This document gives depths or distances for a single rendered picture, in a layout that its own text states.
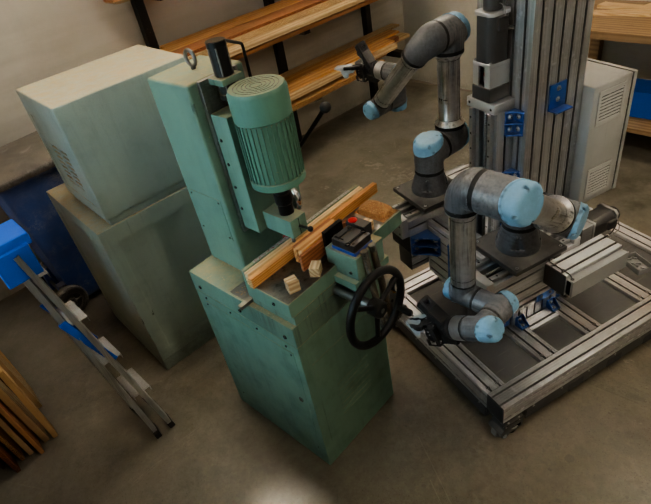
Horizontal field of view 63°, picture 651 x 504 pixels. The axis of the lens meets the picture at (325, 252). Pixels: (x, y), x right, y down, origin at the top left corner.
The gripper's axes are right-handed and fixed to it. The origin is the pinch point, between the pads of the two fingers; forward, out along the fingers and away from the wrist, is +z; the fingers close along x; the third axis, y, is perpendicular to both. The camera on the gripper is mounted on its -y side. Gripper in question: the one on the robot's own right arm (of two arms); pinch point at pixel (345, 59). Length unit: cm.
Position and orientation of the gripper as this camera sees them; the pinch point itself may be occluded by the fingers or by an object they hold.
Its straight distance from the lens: 253.5
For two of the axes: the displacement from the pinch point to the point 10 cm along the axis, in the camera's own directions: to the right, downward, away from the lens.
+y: 2.6, 7.1, 6.6
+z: -6.7, -3.6, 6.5
